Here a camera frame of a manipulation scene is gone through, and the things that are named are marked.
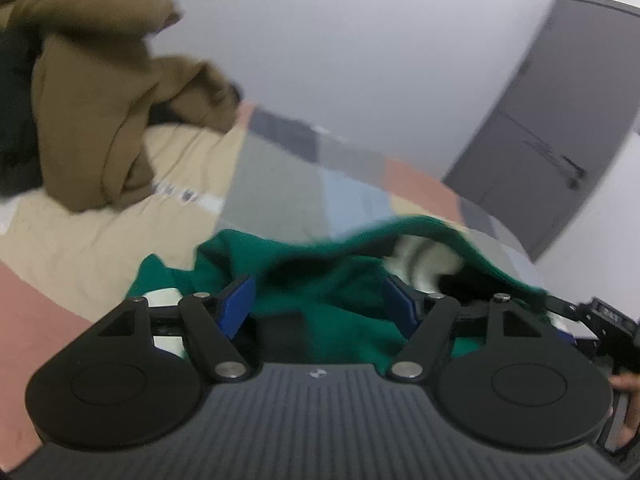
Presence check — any grey door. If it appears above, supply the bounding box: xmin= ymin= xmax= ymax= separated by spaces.
xmin=442 ymin=0 xmax=640 ymax=262

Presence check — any green zip hoodie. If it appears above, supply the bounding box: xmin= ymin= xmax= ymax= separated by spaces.
xmin=125 ymin=215 xmax=551 ymax=376

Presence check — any black door handle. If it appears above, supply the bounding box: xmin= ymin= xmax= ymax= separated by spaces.
xmin=559 ymin=154 xmax=589 ymax=192

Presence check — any brown garment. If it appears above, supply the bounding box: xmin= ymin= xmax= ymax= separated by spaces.
xmin=0 ymin=0 xmax=244 ymax=214

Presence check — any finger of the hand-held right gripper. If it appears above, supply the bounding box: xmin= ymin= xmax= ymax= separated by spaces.
xmin=544 ymin=296 xmax=588 ymax=322

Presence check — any person's right hand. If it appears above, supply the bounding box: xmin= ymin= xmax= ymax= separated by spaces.
xmin=611 ymin=374 xmax=640 ymax=453

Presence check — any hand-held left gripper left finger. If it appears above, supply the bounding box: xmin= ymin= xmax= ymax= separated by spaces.
xmin=95 ymin=274 xmax=258 ymax=381

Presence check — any patchwork bed quilt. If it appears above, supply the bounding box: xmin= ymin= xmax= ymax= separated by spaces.
xmin=0 ymin=101 xmax=563 ymax=463

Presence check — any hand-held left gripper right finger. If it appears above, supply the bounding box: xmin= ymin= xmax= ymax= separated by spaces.
xmin=382 ymin=275 xmax=555 ymax=381

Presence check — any black padded jacket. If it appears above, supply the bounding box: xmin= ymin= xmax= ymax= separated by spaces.
xmin=0 ymin=25 xmax=47 ymax=199

